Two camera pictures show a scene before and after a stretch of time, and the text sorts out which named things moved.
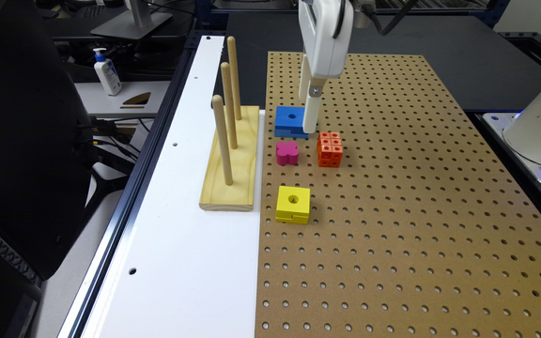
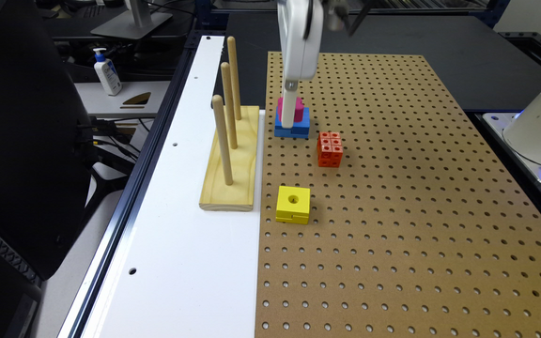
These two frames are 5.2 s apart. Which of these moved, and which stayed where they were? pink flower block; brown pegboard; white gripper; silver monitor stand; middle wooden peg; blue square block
Moved: white gripper; pink flower block
Stayed: blue square block; silver monitor stand; middle wooden peg; brown pegboard
